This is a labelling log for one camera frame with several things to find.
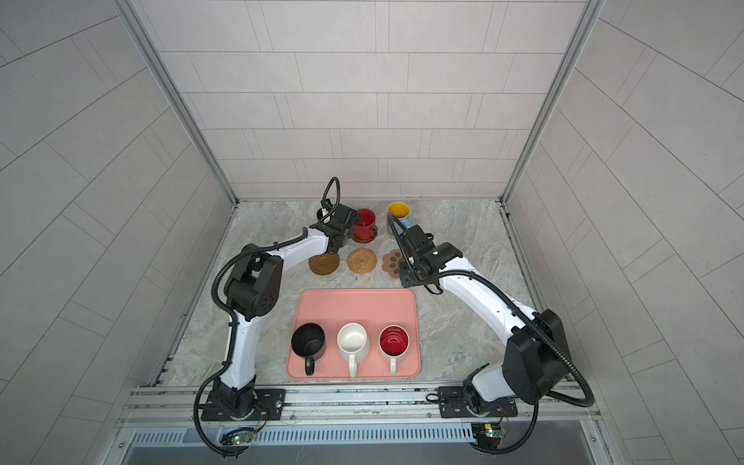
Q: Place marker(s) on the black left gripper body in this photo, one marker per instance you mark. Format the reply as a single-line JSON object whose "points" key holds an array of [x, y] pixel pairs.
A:
{"points": [[345, 237]]}

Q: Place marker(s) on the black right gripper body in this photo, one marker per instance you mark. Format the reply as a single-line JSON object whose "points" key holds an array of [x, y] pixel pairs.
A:
{"points": [[410, 273]]}

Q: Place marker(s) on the black mug red inside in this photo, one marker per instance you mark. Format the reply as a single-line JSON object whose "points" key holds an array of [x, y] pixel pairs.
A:
{"points": [[366, 219]]}

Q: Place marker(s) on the cork paw print coaster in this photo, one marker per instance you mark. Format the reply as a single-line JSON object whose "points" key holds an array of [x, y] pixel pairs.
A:
{"points": [[391, 262]]}

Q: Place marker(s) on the dark wooden round coaster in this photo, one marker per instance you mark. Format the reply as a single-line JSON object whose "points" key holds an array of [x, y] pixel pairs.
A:
{"points": [[324, 264]]}

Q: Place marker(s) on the woven rattan round coaster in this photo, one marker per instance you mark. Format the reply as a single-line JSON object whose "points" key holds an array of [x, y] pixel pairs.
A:
{"points": [[362, 261]]}

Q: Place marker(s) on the blue mug yellow inside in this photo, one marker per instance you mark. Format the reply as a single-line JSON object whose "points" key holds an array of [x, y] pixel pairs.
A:
{"points": [[401, 211]]}

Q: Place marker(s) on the white mug red inside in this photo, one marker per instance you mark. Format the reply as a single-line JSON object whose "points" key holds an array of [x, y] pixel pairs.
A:
{"points": [[394, 344]]}

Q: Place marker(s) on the black mug front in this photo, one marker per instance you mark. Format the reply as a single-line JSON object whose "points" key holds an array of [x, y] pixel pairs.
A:
{"points": [[308, 343]]}

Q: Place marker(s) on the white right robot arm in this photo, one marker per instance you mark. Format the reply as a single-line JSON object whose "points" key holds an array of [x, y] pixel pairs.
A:
{"points": [[536, 364]]}

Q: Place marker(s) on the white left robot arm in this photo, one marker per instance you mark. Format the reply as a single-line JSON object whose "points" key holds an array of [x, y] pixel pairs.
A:
{"points": [[247, 288]]}

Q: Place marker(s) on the pink tray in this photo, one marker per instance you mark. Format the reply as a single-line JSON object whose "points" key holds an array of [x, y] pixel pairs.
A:
{"points": [[374, 310]]}

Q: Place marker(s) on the right circuit board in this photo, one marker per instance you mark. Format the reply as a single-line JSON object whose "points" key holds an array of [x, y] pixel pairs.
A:
{"points": [[488, 432]]}

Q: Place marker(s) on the circuit board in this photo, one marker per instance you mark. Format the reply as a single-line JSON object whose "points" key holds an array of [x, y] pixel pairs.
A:
{"points": [[488, 432], [240, 437]]}

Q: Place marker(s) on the left circuit board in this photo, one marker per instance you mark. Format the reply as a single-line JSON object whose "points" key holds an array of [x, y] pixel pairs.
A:
{"points": [[240, 437]]}

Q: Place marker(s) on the metal corner profile left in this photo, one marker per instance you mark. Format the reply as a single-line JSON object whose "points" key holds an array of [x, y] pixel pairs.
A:
{"points": [[158, 68]]}

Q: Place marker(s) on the metal corner profile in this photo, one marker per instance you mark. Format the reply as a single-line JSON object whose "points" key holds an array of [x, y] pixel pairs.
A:
{"points": [[587, 20], [158, 68]]}

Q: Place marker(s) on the metal corner profile right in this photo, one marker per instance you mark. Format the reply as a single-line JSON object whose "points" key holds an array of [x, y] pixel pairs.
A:
{"points": [[587, 20]]}

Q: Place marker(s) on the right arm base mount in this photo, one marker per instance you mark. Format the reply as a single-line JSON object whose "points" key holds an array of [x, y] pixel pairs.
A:
{"points": [[464, 402]]}

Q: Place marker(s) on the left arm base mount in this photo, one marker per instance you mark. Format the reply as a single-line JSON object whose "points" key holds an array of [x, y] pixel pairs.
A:
{"points": [[226, 403]]}

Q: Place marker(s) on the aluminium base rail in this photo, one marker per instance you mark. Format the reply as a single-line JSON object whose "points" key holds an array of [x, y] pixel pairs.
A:
{"points": [[337, 414]]}

